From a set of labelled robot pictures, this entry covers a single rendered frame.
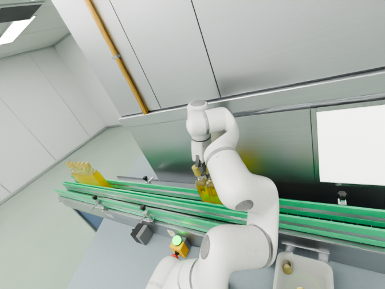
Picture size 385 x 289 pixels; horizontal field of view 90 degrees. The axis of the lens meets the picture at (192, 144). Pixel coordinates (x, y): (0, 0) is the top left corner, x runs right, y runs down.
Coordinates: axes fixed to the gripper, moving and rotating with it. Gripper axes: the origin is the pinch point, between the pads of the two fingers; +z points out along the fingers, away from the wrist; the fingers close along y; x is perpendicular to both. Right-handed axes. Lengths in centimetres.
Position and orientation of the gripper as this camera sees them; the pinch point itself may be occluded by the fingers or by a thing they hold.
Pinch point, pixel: (204, 164)
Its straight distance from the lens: 82.1
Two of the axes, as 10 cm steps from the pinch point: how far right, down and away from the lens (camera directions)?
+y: -4.2, 5.9, -6.9
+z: 1.2, 7.9, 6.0
